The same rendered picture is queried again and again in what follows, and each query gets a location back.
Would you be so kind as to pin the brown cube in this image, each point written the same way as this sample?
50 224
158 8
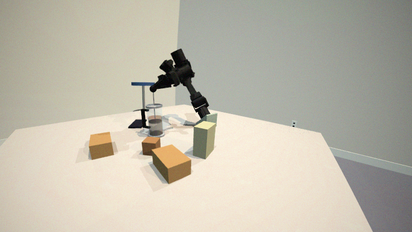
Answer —
149 144

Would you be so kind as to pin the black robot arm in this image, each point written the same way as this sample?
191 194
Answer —
197 100

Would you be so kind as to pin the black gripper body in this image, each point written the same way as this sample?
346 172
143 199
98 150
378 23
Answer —
174 77

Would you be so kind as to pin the tan rectangular block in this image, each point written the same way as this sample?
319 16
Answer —
100 145
171 163

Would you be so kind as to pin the glass french press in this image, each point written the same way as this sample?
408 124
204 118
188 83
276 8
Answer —
154 119

